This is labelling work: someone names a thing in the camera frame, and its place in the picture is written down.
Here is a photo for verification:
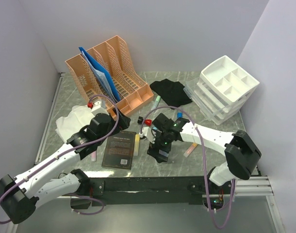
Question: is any white cloth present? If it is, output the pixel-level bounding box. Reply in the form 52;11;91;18
55;105;94;143

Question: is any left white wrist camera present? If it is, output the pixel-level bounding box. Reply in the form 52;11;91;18
87;100;108;116

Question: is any round clear pin box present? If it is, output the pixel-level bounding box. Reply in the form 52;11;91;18
159;150;168;157

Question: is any blue document folder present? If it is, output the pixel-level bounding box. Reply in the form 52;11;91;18
79;47;121;103

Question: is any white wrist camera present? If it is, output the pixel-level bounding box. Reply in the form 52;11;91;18
139;127;156;144
87;100;108;116

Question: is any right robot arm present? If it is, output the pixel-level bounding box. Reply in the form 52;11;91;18
140;114;261;194

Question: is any aluminium rail frame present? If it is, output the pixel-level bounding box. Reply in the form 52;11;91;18
6;72;286;233

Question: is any green cap highlighter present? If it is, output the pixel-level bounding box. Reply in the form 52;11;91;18
151;95;161;110

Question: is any purple highlighter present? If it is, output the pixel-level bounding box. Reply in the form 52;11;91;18
91;151;97;162

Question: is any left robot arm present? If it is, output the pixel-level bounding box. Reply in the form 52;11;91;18
0;112;131;224

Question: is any yellow highlighter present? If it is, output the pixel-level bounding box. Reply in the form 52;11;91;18
133;134;140;156

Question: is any red and black stamp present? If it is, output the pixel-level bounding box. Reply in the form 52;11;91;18
137;116;152;126

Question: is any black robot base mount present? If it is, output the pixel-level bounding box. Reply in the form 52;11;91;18
60;176;233;211

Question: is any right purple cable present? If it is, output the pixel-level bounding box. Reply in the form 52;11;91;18
137;106;236;229

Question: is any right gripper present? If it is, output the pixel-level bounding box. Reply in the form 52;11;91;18
147;129;172;164

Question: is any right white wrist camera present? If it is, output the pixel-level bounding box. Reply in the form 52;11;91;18
139;127;156;144

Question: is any black book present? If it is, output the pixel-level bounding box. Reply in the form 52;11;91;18
101;131;136;170

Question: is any white plastic drawer unit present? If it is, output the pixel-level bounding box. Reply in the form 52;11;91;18
184;55;260;125

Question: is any purple cable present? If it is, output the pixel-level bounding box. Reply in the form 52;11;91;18
0;94;120;224
137;106;236;229

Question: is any black cloth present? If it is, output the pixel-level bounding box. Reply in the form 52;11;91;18
150;79;192;107

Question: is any orange cap pink highlighter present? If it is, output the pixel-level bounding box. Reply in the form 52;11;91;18
183;143;197;157

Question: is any peach plastic file organizer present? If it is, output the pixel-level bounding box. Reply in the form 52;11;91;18
66;35;153;116

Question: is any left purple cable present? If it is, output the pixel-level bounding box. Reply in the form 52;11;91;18
0;94;120;224

